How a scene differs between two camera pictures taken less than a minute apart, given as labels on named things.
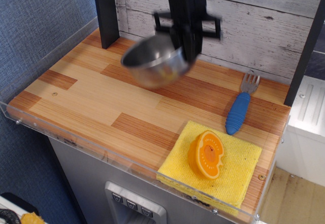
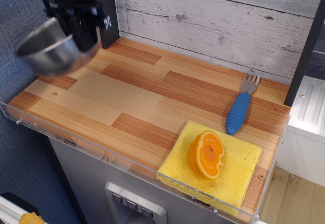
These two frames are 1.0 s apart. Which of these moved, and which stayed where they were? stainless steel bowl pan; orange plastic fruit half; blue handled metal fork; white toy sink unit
Moved: stainless steel bowl pan
Stayed: white toy sink unit; blue handled metal fork; orange plastic fruit half
